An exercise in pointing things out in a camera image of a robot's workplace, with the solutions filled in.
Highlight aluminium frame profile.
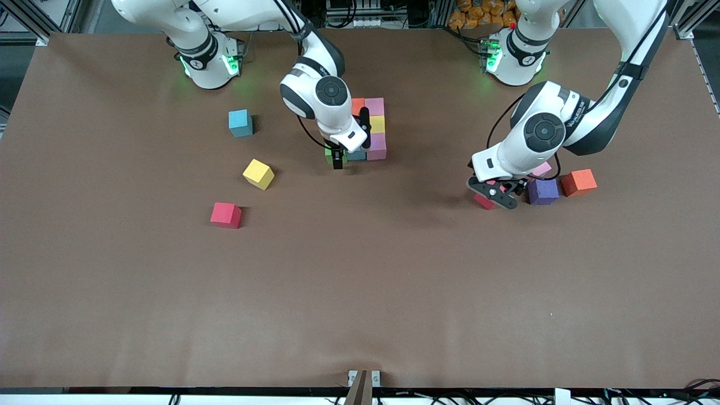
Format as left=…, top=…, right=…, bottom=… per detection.
left=669, top=0, right=720, bottom=40
left=0, top=0, right=85, bottom=47

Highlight grey electronics box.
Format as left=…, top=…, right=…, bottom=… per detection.
left=325, top=0, right=384, bottom=29

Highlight bag of orange items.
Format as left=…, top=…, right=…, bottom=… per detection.
left=448, top=0, right=519, bottom=30

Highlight red foam cube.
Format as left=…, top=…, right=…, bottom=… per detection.
left=210, top=202, right=242, bottom=229
left=474, top=180, right=507, bottom=210

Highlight purple foam cube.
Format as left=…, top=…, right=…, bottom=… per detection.
left=527, top=178, right=560, bottom=205

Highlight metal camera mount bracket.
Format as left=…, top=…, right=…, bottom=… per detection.
left=344, top=370, right=381, bottom=405

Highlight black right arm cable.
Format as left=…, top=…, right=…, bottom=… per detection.
left=273, top=0, right=334, bottom=150

